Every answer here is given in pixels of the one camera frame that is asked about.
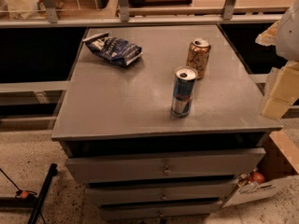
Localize blue chip bag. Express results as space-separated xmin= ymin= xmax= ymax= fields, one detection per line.
xmin=83 ymin=33 xmax=142 ymax=67

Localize red can in box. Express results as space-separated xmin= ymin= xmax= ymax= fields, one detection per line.
xmin=250 ymin=170 xmax=265 ymax=184

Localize metal railing frame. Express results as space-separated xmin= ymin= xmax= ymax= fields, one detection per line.
xmin=0 ymin=0 xmax=295 ymax=28

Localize cardboard box on floor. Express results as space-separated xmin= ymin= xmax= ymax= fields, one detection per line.
xmin=223 ymin=131 xmax=299 ymax=207

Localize gold soda can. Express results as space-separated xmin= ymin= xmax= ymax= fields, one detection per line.
xmin=186 ymin=38 xmax=211 ymax=79

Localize grey drawer cabinet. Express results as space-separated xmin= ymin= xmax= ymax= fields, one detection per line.
xmin=52 ymin=25 xmax=280 ymax=220

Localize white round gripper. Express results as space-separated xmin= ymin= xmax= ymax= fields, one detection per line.
xmin=255 ymin=0 xmax=299 ymax=119

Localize blue silver redbull can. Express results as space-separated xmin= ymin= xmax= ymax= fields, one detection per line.
xmin=171 ymin=66 xmax=198 ymax=117

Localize black tripod leg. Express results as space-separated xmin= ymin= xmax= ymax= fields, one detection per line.
xmin=0 ymin=163 xmax=58 ymax=224

